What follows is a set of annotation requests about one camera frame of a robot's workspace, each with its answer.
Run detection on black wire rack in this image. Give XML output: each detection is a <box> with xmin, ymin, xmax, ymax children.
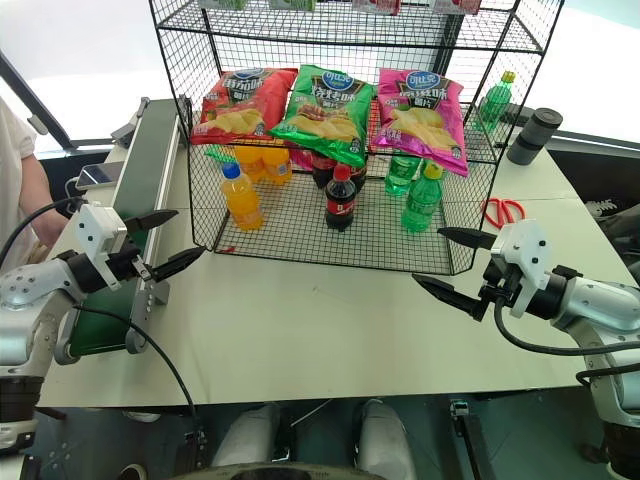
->
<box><xmin>148</xmin><ymin>0</ymin><xmax>567</xmax><ymax>277</ymax></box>

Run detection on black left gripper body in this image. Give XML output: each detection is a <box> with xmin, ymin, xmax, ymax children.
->
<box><xmin>108</xmin><ymin>230</ymin><xmax>154</xmax><ymax>290</ymax></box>

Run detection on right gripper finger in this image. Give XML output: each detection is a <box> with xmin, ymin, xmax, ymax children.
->
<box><xmin>412</xmin><ymin>273</ymin><xmax>488</xmax><ymax>323</ymax></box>
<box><xmin>437</xmin><ymin>226</ymin><xmax>497</xmax><ymax>252</ymax></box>

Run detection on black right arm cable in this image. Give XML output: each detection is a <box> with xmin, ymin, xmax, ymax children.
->
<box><xmin>493</xmin><ymin>298</ymin><xmax>640</xmax><ymax>357</ymax></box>

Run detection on small green snack packet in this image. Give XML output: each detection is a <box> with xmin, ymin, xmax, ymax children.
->
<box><xmin>203</xmin><ymin>144</ymin><xmax>237</xmax><ymax>164</ymax></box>

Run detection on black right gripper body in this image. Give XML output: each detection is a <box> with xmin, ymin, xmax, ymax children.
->
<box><xmin>478</xmin><ymin>259</ymin><xmax>524</xmax><ymax>304</ymax></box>

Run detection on person in white shirt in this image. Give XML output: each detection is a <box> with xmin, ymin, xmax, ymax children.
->
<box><xmin>0</xmin><ymin>94</ymin><xmax>70</xmax><ymax>274</ymax></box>

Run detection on red chips bag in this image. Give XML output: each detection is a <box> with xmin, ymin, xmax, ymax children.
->
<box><xmin>191</xmin><ymin>67</ymin><xmax>300</xmax><ymax>147</ymax></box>

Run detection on green soda bottle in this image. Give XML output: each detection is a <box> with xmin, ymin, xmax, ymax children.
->
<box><xmin>478</xmin><ymin>71</ymin><xmax>517</xmax><ymax>133</ymax></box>
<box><xmin>384</xmin><ymin>154</ymin><xmax>426</xmax><ymax>198</ymax></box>
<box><xmin>401</xmin><ymin>160</ymin><xmax>445</xmax><ymax>234</ymax></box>

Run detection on green conveyor belt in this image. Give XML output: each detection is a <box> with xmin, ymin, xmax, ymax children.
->
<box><xmin>54</xmin><ymin>97</ymin><xmax>194</xmax><ymax>366</ymax></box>

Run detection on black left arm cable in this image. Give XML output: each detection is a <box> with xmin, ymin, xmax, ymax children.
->
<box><xmin>0</xmin><ymin>196</ymin><xmax>85</xmax><ymax>269</ymax></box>
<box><xmin>72</xmin><ymin>303</ymin><xmax>207</xmax><ymax>454</ymax></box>

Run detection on red handled scissors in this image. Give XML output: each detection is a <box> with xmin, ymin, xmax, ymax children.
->
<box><xmin>481</xmin><ymin>197</ymin><xmax>529</xmax><ymax>231</ymax></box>

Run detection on white rounded leg cover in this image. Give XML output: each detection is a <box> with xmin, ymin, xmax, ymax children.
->
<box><xmin>356</xmin><ymin>399</ymin><xmax>417</xmax><ymax>480</ymax></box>
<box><xmin>211</xmin><ymin>404</ymin><xmax>284</xmax><ymax>476</ymax></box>

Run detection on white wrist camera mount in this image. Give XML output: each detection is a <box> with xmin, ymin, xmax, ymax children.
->
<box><xmin>489</xmin><ymin>218</ymin><xmax>554</xmax><ymax>319</ymax></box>
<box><xmin>77</xmin><ymin>202</ymin><xmax>129</xmax><ymax>292</ymax></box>

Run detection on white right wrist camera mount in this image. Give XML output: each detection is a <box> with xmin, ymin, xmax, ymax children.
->
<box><xmin>489</xmin><ymin>218</ymin><xmax>554</xmax><ymax>319</ymax></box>

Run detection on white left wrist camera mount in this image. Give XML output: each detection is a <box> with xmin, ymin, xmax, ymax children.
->
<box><xmin>77</xmin><ymin>202</ymin><xmax>129</xmax><ymax>292</ymax></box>

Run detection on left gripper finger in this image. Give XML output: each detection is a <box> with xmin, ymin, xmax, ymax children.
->
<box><xmin>124</xmin><ymin>209</ymin><xmax>180</xmax><ymax>234</ymax></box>
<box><xmin>149</xmin><ymin>246</ymin><xmax>207</xmax><ymax>283</ymax></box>

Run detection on pink chips bag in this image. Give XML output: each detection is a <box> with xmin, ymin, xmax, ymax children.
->
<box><xmin>369</xmin><ymin>68</ymin><xmax>470</xmax><ymax>178</ymax></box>

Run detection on black cylindrical container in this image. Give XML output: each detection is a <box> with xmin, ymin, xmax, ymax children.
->
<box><xmin>506</xmin><ymin>107</ymin><xmax>565</xmax><ymax>167</ymax></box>

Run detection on green chips bag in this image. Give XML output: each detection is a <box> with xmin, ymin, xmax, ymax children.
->
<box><xmin>268</xmin><ymin>63</ymin><xmax>377</xmax><ymax>169</ymax></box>

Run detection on smartphone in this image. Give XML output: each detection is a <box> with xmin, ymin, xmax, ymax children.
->
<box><xmin>74</xmin><ymin>160</ymin><xmax>126</xmax><ymax>192</ymax></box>

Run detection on red snack pack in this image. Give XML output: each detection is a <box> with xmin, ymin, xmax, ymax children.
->
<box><xmin>351</xmin><ymin>0</ymin><xmax>402</xmax><ymax>17</ymax></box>
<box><xmin>431</xmin><ymin>0</ymin><xmax>484</xmax><ymax>17</ymax></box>

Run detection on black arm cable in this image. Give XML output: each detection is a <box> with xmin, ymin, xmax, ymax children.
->
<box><xmin>72</xmin><ymin>303</ymin><xmax>207</xmax><ymax>454</ymax></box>
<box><xmin>493</xmin><ymin>298</ymin><xmax>640</xmax><ymax>357</ymax></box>
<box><xmin>0</xmin><ymin>196</ymin><xmax>85</xmax><ymax>269</ymax></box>

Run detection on orange soda bottle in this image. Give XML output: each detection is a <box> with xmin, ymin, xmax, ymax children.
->
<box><xmin>233</xmin><ymin>144</ymin><xmax>266</xmax><ymax>184</ymax></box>
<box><xmin>262</xmin><ymin>147</ymin><xmax>294</xmax><ymax>187</ymax></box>
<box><xmin>220</xmin><ymin>163</ymin><xmax>266</xmax><ymax>233</ymax></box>

